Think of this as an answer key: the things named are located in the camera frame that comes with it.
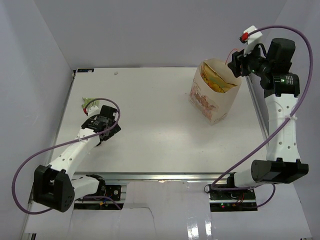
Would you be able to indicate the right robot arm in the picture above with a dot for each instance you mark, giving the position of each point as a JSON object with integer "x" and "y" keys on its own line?
{"x": 281, "y": 90}

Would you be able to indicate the aluminium table frame rail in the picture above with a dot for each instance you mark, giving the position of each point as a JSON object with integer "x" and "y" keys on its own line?
{"x": 163, "y": 136}

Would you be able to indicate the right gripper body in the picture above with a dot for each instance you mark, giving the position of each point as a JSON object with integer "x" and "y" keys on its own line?
{"x": 253, "y": 63}

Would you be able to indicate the blue label sticker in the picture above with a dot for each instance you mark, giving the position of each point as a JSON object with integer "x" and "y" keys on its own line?
{"x": 85, "y": 70}

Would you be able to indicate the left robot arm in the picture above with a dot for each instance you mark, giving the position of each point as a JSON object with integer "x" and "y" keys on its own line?
{"x": 54, "y": 185}

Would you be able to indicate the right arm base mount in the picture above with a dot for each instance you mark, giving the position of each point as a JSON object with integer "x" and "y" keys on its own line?
{"x": 231, "y": 201}

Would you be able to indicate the brown chips bag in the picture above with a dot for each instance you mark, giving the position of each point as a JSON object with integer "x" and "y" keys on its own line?
{"x": 214, "y": 80}

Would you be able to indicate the beige paper bag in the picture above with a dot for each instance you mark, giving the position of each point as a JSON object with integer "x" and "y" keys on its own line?
{"x": 214, "y": 106}

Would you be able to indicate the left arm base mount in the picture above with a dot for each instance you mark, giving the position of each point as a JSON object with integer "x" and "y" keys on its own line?
{"x": 107, "y": 193}

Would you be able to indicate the light green snack packet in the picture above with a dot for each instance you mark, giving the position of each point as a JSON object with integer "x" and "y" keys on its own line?
{"x": 89, "y": 102}

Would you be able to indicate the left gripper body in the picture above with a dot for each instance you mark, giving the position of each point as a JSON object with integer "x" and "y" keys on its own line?
{"x": 114, "y": 128}

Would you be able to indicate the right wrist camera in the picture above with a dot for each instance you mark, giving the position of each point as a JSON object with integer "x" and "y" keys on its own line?
{"x": 251, "y": 37}

